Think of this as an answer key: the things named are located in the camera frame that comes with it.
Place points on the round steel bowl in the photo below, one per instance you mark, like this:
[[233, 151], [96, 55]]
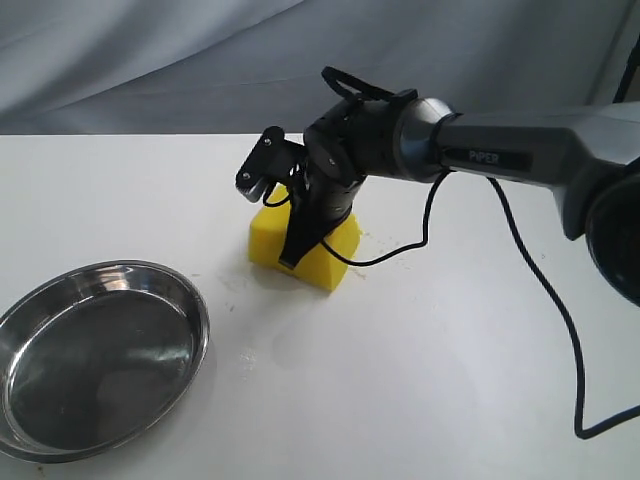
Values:
[[95, 357]]

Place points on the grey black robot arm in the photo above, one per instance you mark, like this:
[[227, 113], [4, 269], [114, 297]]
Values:
[[588, 157]]

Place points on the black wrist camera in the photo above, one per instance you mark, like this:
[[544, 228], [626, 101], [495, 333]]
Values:
[[273, 159]]

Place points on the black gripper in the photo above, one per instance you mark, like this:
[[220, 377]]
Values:
[[323, 205]]

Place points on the grey backdrop cloth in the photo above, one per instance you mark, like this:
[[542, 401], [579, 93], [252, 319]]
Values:
[[168, 67]]

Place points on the black light stand pole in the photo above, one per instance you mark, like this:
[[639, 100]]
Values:
[[627, 79]]

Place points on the brown liquid spill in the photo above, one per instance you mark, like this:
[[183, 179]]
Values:
[[267, 319]]

